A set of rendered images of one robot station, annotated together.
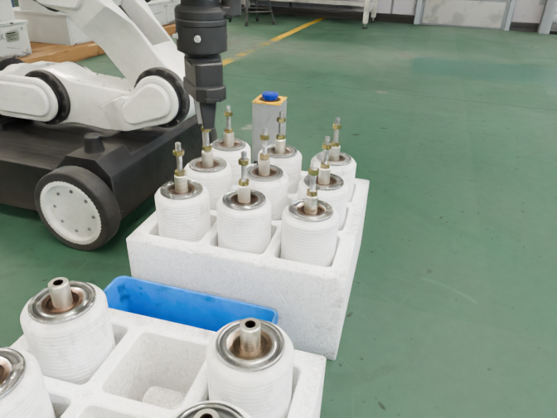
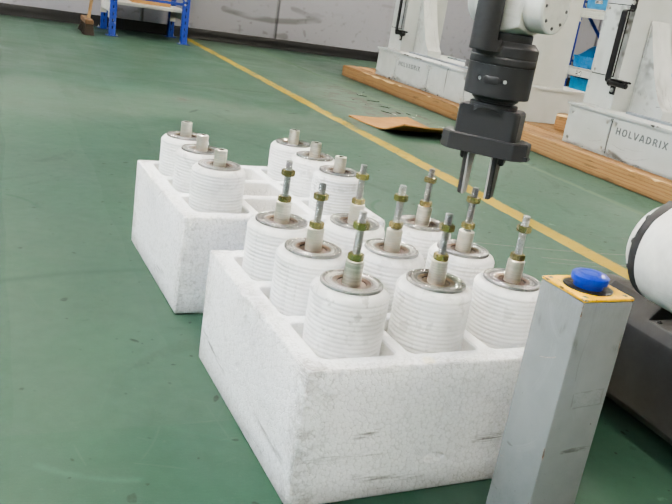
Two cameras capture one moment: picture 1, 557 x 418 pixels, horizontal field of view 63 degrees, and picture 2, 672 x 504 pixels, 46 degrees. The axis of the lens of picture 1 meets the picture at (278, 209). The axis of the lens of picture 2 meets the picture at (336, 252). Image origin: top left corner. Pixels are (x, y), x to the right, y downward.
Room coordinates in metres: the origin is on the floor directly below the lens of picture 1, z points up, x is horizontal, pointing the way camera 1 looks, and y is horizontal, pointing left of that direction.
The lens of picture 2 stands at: (1.53, -0.72, 0.57)
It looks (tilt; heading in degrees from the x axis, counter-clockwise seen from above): 18 degrees down; 138
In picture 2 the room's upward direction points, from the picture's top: 9 degrees clockwise
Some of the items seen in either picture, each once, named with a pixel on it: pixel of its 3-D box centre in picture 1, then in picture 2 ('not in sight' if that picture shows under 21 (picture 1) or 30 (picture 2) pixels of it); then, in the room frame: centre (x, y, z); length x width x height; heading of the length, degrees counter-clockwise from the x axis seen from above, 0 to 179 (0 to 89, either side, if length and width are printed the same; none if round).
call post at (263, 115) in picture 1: (268, 158); (553, 415); (1.11, 0.03, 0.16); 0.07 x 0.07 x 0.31; 75
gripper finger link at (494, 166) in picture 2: (201, 106); (494, 177); (0.86, 0.15, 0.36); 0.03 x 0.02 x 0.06; 116
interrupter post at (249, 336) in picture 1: (250, 335); (220, 158); (0.36, 0.03, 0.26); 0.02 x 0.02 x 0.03
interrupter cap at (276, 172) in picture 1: (263, 172); (391, 249); (0.81, 0.03, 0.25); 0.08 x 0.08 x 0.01
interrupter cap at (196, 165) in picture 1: (207, 164); (462, 249); (0.84, 0.14, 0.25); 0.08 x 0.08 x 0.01
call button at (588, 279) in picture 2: (269, 96); (589, 281); (1.11, 0.03, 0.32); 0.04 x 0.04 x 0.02
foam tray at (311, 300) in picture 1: (263, 242); (371, 355); (0.81, 0.03, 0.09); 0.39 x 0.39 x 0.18; 75
